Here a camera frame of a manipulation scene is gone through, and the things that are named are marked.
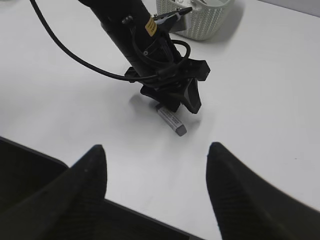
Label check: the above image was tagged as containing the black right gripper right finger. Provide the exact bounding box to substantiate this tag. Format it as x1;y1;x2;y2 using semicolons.
206;142;320;240

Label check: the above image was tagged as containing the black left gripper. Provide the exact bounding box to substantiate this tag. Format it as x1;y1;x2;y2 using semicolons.
140;59;210;114

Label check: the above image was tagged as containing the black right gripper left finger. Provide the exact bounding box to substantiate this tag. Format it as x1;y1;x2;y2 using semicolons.
0;145;107;240

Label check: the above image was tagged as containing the white grey eraser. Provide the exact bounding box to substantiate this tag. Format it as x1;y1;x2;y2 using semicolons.
155;104;187;137

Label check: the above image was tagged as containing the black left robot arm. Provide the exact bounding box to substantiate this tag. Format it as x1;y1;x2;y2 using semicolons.
81;0;210;114

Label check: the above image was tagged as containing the pale green plastic basket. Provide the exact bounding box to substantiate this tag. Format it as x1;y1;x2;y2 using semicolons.
156;0;235;41

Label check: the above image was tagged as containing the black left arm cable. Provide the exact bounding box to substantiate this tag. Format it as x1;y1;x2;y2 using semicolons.
28;0;192;83

